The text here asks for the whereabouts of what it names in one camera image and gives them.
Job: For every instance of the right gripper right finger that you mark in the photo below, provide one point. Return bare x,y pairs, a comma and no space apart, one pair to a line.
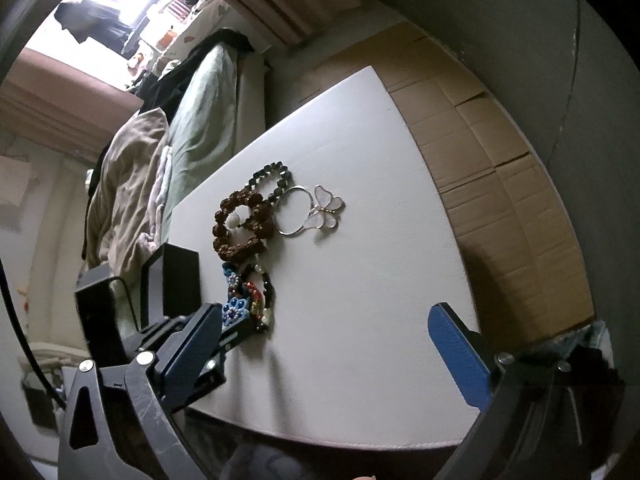
465,353

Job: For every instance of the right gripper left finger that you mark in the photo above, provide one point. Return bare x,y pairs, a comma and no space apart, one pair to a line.
167,378

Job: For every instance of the black jewelry box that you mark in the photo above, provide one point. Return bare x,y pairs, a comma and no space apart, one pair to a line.
170,284

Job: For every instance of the white butterfly pendant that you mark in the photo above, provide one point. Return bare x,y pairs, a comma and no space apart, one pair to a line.
325,210

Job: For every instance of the cardboard sheet on floor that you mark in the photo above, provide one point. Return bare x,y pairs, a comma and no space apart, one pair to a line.
520,250

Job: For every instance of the beige blanket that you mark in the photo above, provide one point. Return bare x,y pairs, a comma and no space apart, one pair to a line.
125,213

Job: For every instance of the green bed mattress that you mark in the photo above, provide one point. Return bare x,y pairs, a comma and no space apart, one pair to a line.
222,111

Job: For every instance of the black clothes on bed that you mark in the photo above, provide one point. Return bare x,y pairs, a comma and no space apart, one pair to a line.
167,93

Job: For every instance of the cluttered window desk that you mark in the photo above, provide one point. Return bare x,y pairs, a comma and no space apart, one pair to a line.
168,31

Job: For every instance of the hanging black garment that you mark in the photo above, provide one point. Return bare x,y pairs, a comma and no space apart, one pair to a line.
85,19

